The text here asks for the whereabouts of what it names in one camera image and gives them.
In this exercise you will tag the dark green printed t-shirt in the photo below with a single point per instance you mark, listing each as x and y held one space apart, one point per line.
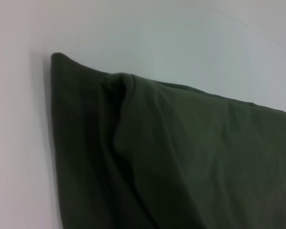
169 155

